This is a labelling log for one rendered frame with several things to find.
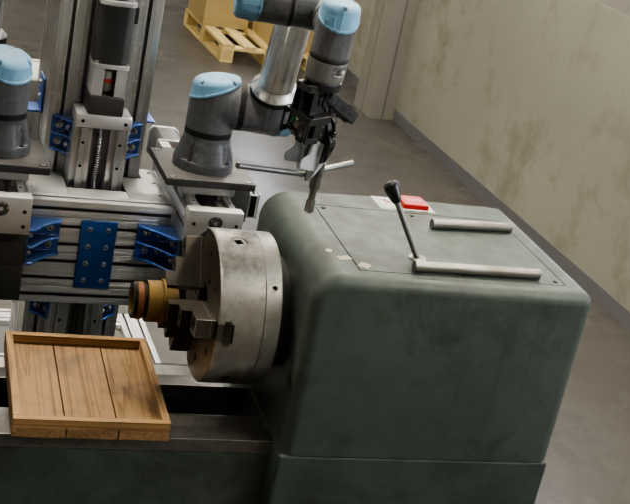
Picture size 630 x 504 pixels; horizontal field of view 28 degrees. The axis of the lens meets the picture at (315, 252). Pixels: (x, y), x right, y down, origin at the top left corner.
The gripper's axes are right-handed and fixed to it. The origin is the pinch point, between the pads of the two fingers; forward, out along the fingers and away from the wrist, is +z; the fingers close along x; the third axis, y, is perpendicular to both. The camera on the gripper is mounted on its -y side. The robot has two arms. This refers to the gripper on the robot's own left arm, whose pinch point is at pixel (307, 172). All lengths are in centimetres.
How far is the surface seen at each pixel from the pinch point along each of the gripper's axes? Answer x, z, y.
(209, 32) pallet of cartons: -498, 203, -458
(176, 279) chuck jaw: -10.8, 26.6, 18.5
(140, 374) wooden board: -14, 51, 20
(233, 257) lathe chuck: -0.3, 16.4, 15.0
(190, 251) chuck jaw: -12.8, 22.1, 14.2
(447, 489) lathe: 43, 56, -18
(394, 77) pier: -332, 169, -471
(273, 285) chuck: 7.7, 19.2, 10.9
